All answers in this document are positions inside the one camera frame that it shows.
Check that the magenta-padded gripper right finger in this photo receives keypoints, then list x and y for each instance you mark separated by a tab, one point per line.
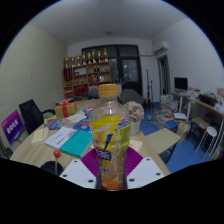
146	171

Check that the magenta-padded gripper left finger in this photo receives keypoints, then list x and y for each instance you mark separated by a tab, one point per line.
78	171

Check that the yellow-labelled drink bottle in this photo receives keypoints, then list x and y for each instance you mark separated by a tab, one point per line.
109	133

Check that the red-tipped stirrer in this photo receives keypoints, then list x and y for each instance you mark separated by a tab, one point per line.
57	153

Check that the teal book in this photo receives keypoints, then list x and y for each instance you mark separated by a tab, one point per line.
77	143

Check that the large beige notebook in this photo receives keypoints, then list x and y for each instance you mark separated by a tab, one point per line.
136	145

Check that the black mug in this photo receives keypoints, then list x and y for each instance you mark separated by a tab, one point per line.
48	167

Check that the small beige side table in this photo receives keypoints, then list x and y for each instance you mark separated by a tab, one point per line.
162	140

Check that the white booklet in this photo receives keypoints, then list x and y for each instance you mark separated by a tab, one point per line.
60	137

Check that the blue and red book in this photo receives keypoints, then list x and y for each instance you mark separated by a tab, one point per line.
82	125

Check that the small beige notebook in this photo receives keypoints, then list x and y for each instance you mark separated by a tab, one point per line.
40	136

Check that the white paper sheet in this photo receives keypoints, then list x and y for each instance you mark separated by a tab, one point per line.
76	118

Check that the blue red magazine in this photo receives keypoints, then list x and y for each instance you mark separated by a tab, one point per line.
53	124

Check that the pink flowers in white pot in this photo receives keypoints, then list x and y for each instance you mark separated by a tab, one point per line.
135	111

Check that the pink box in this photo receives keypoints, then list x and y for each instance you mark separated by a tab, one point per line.
89	111

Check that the yellow gift box red ribbon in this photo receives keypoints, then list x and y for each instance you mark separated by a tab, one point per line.
66	110

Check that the stack of books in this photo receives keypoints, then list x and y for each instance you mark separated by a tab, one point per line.
169	105

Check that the black office chair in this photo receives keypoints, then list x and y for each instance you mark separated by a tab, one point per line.
31	115

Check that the white round stool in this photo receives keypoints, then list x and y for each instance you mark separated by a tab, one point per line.
210	131

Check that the grey armchair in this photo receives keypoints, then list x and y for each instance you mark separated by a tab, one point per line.
131	96

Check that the dark grey chair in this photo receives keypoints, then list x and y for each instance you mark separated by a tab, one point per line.
93	95

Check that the purple sign board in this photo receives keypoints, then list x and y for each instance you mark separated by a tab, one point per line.
12	126

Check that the black tripod stand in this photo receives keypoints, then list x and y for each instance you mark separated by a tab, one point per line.
147	85

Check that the cluttered wooden side desk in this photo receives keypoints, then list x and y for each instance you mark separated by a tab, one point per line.
206	105

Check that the black computer monitor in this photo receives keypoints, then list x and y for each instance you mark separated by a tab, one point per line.
181	83

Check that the wooden shelf unit with trophies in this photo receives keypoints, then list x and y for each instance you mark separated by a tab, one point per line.
86	76

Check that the dark glass door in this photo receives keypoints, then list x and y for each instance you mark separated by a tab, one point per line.
130	70

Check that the white air conditioner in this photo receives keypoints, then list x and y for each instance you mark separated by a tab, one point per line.
161	47

